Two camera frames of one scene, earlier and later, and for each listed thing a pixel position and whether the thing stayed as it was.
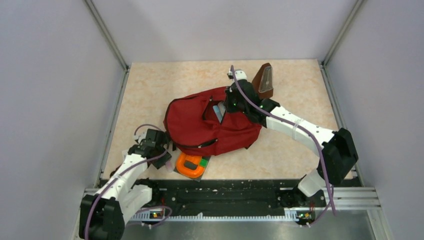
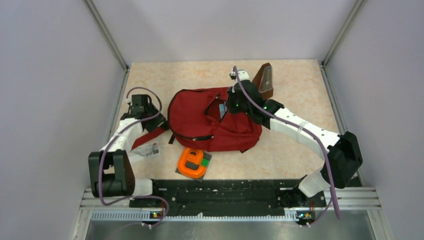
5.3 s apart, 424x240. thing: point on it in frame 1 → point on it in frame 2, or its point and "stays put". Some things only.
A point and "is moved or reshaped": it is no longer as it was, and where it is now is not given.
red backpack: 192,126 is moved or reshaped
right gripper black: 229,94 stays put
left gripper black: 160,163 → 158,119
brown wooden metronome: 263,81 stays put
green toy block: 203,163 stays put
